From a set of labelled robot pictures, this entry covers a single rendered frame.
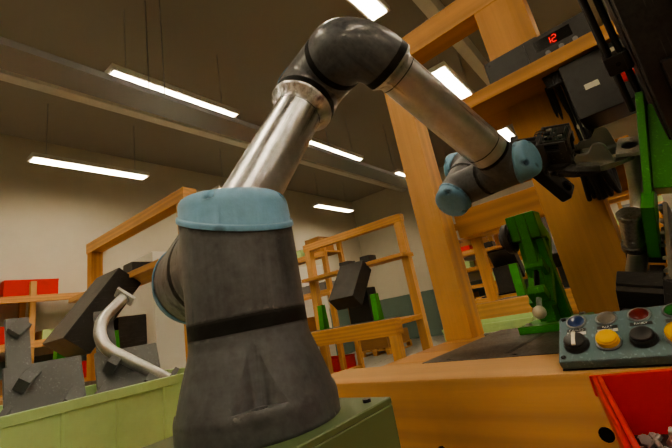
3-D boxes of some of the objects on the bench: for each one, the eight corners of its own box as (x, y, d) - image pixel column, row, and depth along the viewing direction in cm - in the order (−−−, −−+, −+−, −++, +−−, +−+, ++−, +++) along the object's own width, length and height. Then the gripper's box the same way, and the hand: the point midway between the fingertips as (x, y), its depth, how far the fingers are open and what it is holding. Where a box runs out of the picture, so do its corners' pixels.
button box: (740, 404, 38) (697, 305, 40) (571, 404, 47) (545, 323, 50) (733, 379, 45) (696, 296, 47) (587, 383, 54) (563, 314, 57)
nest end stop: (667, 317, 61) (663, 294, 59) (620, 312, 65) (615, 290, 63) (667, 311, 62) (663, 288, 59) (620, 307, 66) (615, 285, 64)
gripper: (501, 155, 81) (628, 138, 67) (512, 128, 88) (631, 106, 73) (512, 187, 85) (635, 178, 70) (523, 159, 91) (637, 144, 77)
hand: (626, 155), depth 74 cm, fingers closed on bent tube, 3 cm apart
